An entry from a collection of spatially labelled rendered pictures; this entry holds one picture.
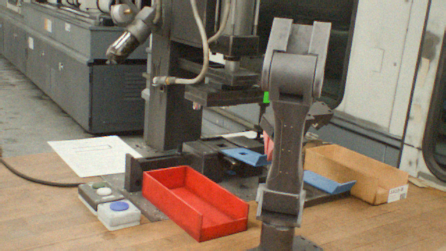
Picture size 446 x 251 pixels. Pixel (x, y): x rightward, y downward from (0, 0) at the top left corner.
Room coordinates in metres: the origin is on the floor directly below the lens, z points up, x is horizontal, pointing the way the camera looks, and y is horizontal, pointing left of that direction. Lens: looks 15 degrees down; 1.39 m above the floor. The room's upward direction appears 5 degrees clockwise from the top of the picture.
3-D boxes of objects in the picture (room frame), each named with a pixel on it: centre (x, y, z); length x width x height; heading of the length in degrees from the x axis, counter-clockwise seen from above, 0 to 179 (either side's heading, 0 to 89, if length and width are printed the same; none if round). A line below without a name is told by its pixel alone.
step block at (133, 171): (1.14, 0.18, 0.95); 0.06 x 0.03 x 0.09; 126
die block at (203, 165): (1.29, -0.02, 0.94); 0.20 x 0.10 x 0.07; 126
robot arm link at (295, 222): (0.88, -0.12, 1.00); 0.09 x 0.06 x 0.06; 77
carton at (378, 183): (1.30, -0.37, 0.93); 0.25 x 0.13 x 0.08; 36
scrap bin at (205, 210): (1.04, 0.05, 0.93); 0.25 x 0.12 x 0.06; 36
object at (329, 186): (1.23, -0.28, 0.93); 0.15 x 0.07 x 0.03; 40
